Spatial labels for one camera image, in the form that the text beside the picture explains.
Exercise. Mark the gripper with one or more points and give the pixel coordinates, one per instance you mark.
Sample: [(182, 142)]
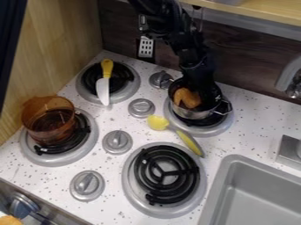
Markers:
[(203, 85)]

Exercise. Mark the silver slotted spatula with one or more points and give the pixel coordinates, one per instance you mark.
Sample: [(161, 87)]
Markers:
[(146, 47)]

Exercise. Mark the toy stove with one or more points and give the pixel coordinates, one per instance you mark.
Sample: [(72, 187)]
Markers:
[(164, 175)]

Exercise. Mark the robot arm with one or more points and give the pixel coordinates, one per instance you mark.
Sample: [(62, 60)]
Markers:
[(178, 26)]

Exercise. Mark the silver pot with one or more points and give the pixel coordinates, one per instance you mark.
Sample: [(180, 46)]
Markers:
[(190, 112)]

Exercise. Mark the toy sink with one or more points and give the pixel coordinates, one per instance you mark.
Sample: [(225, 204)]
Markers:
[(254, 196)]

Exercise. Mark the clear orange pot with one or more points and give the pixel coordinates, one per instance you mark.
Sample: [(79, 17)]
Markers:
[(49, 120)]

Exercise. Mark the orange toy chicken wing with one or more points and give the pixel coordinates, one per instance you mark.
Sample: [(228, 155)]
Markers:
[(187, 99)]

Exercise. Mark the orange toy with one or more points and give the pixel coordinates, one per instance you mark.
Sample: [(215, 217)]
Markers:
[(8, 221)]

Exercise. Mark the yellow toy spoon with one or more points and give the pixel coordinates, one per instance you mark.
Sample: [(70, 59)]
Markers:
[(158, 122)]

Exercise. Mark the tap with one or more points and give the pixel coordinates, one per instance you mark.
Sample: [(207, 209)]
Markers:
[(289, 76)]

